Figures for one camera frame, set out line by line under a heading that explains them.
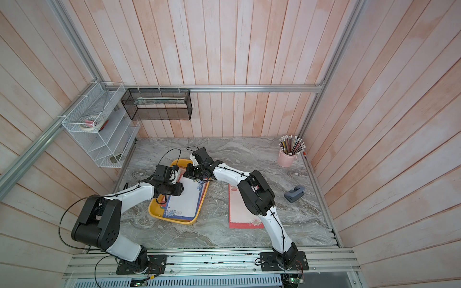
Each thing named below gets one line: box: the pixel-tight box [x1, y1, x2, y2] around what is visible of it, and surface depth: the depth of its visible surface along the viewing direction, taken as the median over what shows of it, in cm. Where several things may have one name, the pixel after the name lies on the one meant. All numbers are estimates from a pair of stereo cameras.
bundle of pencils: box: [278, 134, 307, 156], surface depth 102 cm
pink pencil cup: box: [277, 149, 298, 168], surface depth 103 cm
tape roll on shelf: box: [79, 115, 103, 131], surface depth 75 cm
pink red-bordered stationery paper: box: [228, 183, 265, 230], surface depth 87 cm
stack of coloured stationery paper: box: [159, 168, 209, 221], surface depth 91 cm
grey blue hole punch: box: [283, 186, 306, 203], surface depth 94 cm
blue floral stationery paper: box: [163, 175, 208, 220], surface depth 91 cm
